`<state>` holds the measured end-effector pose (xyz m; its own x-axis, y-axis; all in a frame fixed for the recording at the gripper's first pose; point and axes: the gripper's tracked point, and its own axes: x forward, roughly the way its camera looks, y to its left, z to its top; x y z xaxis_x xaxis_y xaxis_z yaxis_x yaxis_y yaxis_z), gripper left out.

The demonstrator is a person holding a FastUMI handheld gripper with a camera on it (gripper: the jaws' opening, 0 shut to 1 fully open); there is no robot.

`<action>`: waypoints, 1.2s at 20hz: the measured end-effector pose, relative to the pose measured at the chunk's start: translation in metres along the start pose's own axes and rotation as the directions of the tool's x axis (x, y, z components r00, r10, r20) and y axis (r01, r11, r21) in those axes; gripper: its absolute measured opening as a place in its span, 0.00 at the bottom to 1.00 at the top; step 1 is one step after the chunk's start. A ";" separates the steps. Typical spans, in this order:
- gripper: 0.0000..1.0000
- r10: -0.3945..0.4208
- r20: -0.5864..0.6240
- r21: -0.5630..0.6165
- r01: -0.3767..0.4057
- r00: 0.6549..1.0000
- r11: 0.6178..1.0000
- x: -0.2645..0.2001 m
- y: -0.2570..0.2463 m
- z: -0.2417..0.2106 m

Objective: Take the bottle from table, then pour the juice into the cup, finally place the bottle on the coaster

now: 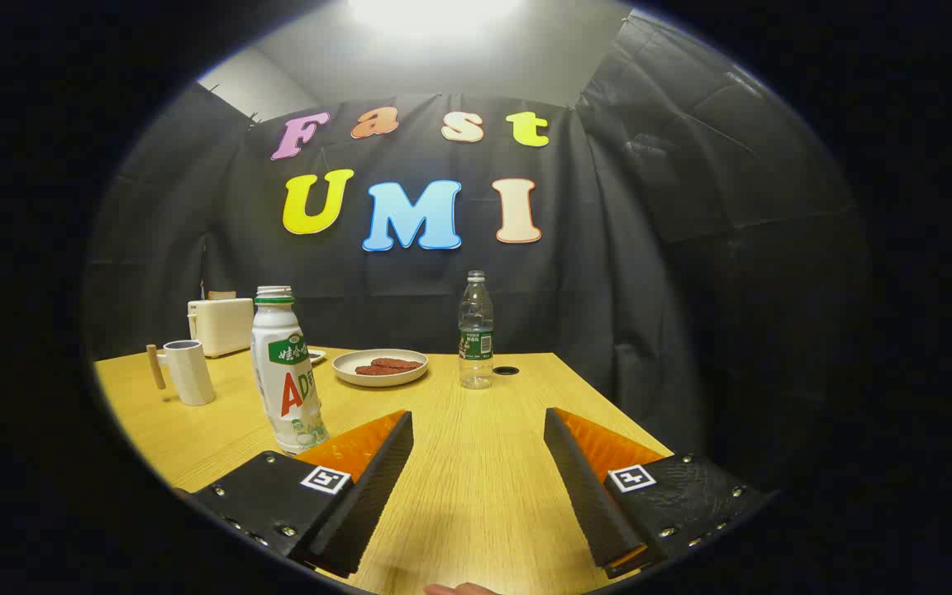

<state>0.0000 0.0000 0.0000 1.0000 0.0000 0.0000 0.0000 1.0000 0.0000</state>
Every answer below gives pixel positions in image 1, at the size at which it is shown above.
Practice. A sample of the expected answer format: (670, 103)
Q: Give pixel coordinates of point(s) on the round white plate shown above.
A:
(348, 373)

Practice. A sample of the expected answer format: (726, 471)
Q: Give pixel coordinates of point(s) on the black backdrop cloth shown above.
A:
(410, 289)

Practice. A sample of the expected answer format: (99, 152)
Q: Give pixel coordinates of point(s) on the slice of toast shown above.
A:
(221, 295)

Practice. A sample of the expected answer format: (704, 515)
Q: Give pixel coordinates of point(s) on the brown meat slice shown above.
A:
(377, 371)
(397, 363)

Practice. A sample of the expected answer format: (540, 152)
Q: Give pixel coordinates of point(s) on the cream toaster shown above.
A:
(221, 326)

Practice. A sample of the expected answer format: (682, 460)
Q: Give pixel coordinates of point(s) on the white divided dish of beans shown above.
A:
(316, 356)

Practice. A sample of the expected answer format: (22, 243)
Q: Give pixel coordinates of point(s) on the clear plastic water bottle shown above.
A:
(476, 330)

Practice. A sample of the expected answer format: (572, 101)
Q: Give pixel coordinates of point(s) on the black round table grommet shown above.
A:
(506, 371)

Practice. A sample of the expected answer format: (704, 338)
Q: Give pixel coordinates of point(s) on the wooden table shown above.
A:
(476, 463)

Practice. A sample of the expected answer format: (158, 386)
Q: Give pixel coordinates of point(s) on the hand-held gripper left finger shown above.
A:
(364, 496)

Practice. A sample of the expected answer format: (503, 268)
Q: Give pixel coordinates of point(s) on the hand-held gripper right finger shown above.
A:
(587, 496)

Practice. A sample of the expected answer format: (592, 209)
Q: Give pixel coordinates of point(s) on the white juice bottle green label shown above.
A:
(282, 372)

